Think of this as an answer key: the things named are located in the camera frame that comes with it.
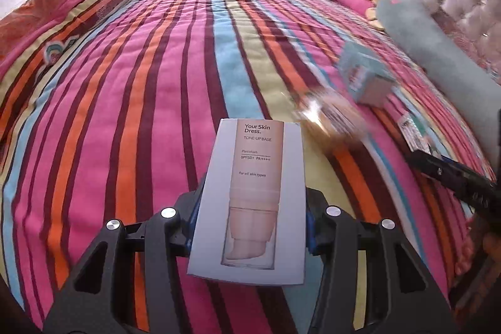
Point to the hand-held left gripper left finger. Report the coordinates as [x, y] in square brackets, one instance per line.
[191, 218]

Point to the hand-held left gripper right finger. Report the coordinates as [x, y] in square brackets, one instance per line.
[311, 224]

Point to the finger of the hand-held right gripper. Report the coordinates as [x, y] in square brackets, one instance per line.
[442, 173]
[460, 162]

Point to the small printed sachet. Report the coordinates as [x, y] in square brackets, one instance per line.
[411, 132]

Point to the grey cosmetic tube box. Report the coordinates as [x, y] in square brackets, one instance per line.
[250, 181]

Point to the shiny golden wrapper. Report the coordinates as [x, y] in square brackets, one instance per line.
[328, 115]

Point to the light blue square box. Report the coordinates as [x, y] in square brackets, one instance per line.
[364, 75]

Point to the long green plush bolster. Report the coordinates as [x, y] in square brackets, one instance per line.
[430, 36]

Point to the striped colourful bedspread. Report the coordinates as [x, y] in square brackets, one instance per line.
[137, 83]

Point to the yellow plush toy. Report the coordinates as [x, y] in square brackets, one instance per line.
[373, 15]

